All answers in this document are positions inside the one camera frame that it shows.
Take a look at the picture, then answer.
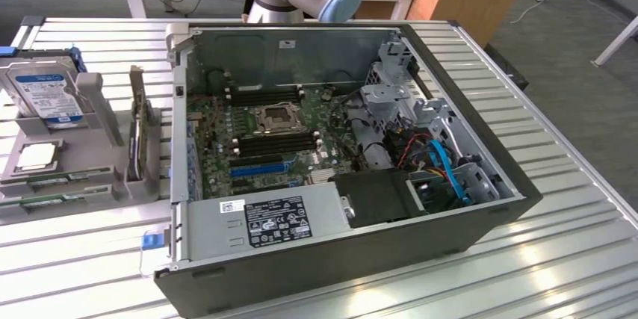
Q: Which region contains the black RAM slot bank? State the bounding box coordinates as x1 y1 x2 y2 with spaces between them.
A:
224 84 305 108
230 130 324 158

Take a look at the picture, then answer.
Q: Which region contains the green RAM stick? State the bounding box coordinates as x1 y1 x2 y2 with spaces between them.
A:
0 191 93 210
23 172 93 188

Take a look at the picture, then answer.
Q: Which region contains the green motherboard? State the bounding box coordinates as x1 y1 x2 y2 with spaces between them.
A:
186 85 369 200

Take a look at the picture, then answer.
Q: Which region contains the black expansion slot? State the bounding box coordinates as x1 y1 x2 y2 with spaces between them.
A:
228 153 282 170

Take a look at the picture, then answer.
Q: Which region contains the blue expansion slot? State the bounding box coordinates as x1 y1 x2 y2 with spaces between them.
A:
229 162 285 179

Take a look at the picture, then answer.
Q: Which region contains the black plastic fan shroud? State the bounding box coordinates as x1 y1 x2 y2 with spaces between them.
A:
332 169 417 229

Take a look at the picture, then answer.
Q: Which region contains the silver metal disk bay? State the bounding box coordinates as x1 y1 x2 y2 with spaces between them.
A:
358 40 501 208

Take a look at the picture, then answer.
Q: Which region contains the grey power supply with label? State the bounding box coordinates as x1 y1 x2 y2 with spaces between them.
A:
184 183 352 262

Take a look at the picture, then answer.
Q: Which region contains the black open PC case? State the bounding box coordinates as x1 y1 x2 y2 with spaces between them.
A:
140 21 544 316

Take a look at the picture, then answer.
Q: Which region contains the blue plastic case latch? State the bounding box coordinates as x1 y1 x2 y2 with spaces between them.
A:
141 233 166 251

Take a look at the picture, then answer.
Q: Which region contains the grey parts rack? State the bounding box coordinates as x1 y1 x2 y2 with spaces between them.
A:
0 72 162 208

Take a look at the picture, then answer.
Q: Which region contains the blue plastic disk caddy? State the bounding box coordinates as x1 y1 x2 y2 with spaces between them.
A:
0 46 86 73

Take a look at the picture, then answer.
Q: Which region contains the silver CPU chip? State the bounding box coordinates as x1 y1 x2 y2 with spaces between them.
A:
13 141 63 173

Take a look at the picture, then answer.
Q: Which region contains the hard disk with blue label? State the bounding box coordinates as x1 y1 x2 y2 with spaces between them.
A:
0 55 83 128

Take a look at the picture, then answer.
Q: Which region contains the CPU socket with metal frame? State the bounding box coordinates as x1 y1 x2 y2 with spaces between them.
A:
250 103 308 136

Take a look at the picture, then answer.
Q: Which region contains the red wire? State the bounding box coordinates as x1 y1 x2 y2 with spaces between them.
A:
397 132 430 167

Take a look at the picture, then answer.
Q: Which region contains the blue SATA wire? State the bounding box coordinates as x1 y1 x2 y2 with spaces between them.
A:
428 139 472 206

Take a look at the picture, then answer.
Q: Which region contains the graphics card with metal bracket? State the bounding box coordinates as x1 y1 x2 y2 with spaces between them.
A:
124 64 152 182

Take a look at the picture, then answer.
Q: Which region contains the white floor cable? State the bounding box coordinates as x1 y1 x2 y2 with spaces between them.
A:
508 0 541 25

